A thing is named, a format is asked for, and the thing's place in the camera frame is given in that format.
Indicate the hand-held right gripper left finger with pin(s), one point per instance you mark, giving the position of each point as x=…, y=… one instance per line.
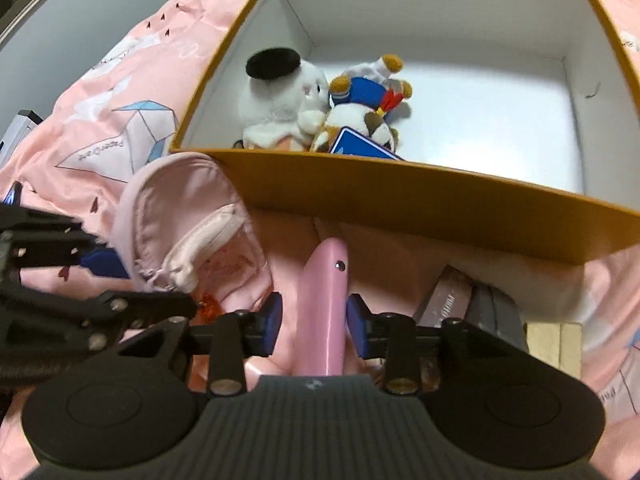
x=272, y=322

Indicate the brown bear plush blue tag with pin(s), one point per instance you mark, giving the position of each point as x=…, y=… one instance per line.
x=360, y=110

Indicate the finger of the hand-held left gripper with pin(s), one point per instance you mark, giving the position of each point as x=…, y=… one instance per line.
x=140, y=305
x=105, y=265

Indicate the dark grey box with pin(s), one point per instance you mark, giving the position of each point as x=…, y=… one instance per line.
x=497, y=317

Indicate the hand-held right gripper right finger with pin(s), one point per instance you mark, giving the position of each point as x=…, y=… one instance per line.
x=356, y=322

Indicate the reddish brown small carton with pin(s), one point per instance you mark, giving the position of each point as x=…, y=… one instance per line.
x=445, y=295

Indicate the gold gift box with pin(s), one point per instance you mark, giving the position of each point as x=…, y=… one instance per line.
x=555, y=350

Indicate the white plush toy black hat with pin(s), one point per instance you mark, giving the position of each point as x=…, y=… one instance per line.
x=280, y=100

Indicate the orange cardboard box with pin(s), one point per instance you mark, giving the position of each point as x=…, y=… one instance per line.
x=425, y=200

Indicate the pink zip pouch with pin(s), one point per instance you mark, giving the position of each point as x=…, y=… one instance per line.
x=170, y=210

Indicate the silver black device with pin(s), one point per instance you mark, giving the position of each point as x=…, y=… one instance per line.
x=17, y=132

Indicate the pink snap wallet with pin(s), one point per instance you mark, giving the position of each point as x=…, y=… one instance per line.
x=322, y=310

